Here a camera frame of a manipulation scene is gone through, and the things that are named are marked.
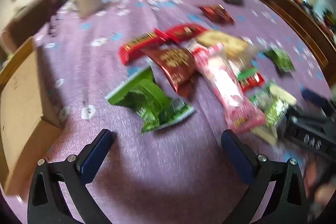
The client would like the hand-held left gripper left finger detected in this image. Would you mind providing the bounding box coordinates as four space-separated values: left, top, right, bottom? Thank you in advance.
28 129 114 224

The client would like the beige cracker packet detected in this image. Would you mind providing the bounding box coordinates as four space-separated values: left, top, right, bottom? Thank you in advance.
197 31 252 62

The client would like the purple floral tablecloth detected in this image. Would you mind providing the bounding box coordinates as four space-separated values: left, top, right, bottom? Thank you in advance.
5 0 334 224

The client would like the long pink snack packet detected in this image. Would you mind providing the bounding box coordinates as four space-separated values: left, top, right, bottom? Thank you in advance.
192 43 265 132

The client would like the cardboard box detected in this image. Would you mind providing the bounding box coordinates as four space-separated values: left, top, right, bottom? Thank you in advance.
0 38 66 195

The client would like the brown glossy nut packet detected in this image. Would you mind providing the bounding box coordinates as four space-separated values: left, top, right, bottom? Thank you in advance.
199 5 235 24

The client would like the small red green packet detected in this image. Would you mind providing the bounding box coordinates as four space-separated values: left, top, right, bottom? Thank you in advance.
236 68 264 92

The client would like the wooden glass display cabinet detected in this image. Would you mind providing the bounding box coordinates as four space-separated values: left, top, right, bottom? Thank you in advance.
236 0 336 69

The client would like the white mug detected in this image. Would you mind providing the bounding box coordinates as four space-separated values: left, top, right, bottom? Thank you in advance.
75 0 101 18

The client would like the light green white packet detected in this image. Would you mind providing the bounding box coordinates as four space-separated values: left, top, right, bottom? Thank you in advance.
249 82 297 143

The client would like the red packet yellow bar label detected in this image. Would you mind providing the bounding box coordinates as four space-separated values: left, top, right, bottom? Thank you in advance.
118 32 168 64

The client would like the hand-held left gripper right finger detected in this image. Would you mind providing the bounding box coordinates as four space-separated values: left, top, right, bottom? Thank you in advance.
221 130 309 224

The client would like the dark red gold print packet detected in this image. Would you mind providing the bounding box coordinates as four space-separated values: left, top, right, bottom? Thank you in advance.
142 47 202 98

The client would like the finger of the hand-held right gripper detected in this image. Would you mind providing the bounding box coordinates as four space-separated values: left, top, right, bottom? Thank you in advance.
301 88 332 115
285 106 328 125

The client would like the red packet round green label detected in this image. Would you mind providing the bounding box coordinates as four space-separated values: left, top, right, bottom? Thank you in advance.
155 25 208 43

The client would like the small dark green packet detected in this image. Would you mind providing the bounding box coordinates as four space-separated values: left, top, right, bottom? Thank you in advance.
264 49 296 72

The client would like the person's right hand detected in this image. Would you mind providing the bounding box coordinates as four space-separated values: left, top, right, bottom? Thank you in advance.
306 157 336 214

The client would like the brown armchair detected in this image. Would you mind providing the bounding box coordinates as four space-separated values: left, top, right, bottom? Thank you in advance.
0 0 63 54

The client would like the large green snack packet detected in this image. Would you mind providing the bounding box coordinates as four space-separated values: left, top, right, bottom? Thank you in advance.
105 67 196 134

